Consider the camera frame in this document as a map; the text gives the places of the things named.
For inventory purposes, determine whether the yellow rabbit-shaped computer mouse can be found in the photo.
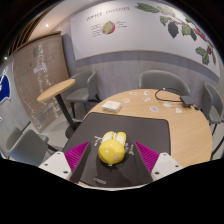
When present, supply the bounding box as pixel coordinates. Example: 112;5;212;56
97;130;128;165

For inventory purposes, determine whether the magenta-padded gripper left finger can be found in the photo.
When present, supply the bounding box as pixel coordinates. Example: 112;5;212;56
38;140;96;184

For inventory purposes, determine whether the flat black box device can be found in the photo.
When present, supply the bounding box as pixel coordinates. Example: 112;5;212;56
180;95;198;109

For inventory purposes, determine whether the grey upholstered chair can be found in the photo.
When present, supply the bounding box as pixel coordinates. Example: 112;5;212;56
200;82;224;158
138;69;192;98
64;69;101;118
5;126;57;167

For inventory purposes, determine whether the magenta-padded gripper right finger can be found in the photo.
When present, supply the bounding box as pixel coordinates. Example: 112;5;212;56
132;141;184;185

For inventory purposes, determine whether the white paper napkin pack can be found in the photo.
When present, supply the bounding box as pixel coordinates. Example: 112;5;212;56
101;100;122;113

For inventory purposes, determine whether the round wooden side table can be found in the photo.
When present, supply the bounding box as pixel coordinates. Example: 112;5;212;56
36;78;82;140

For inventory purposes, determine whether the brown wall board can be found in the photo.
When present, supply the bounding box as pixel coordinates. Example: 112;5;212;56
12;32;72;133

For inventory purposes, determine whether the black looped cable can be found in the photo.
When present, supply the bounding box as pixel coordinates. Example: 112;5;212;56
154;87;186;103

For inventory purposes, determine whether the black mouse pad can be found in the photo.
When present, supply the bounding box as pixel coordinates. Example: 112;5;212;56
62;111;172;188

